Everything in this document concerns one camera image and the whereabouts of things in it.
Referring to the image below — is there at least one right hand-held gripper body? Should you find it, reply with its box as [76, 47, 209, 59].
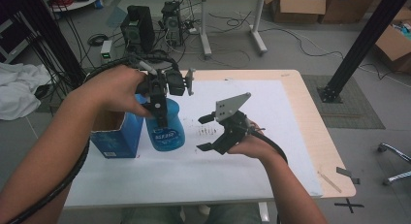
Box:
[212, 92, 254, 154]

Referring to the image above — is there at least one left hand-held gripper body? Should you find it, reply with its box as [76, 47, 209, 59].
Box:
[135, 63, 197, 104]

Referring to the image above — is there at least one blue plastic bottle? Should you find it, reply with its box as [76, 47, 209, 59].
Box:
[135, 93, 186, 152]

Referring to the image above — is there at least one blue cardboard box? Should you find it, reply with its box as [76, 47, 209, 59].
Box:
[89, 111, 145, 160]

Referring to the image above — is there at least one person's right hand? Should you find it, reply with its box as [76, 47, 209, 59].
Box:
[227, 120, 289, 166]

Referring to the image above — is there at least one person's left hand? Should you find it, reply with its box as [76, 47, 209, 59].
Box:
[71, 64, 153, 119]

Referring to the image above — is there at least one white paper sheet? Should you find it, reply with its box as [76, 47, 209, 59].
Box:
[64, 79, 324, 208]

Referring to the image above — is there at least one black computer tower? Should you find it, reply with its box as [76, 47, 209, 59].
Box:
[120, 5, 156, 54]

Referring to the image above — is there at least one small white device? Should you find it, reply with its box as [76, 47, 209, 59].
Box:
[100, 39, 113, 64]

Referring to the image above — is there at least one white table leg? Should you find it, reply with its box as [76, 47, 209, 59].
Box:
[257, 202, 270, 224]

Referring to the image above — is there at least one closed brown cardboard box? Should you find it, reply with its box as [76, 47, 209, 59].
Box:
[270, 0, 328, 24]

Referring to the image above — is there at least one round white table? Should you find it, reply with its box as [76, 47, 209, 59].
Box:
[40, 0, 106, 14]

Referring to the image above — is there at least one thin wooden stick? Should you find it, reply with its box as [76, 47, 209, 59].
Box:
[317, 171, 343, 194]

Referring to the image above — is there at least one grey floor mat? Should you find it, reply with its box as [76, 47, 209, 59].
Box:
[301, 74, 386, 130]

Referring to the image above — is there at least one white cloth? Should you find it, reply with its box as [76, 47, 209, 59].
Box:
[0, 62, 52, 121]

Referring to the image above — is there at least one black tape cross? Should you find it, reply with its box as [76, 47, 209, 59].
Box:
[333, 198, 365, 215]

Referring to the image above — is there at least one tall brown cardboard box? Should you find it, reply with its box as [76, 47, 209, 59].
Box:
[318, 0, 380, 24]

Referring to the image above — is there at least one chrome chair base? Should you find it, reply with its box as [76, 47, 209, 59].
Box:
[376, 142, 411, 186]

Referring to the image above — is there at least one open brown cardboard box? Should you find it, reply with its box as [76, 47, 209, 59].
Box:
[373, 7, 411, 74]

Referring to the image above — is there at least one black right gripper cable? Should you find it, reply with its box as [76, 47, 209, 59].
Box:
[248, 126, 289, 165]

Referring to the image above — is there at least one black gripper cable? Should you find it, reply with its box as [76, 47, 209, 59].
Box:
[6, 53, 180, 224]
[248, 126, 289, 165]

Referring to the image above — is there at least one open-frame computer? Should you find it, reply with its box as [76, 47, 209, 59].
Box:
[160, 0, 184, 48]

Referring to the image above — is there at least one coiled black cable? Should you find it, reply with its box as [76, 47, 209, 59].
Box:
[86, 33, 110, 48]

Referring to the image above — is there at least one black floor cable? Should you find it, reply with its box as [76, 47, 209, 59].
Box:
[258, 25, 345, 61]

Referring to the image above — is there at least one dark post with cables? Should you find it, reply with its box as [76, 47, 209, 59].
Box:
[0, 0, 87, 89]

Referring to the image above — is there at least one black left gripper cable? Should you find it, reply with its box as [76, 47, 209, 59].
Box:
[6, 53, 180, 224]

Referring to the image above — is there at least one black metal post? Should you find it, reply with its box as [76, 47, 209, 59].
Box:
[318, 0, 411, 104]

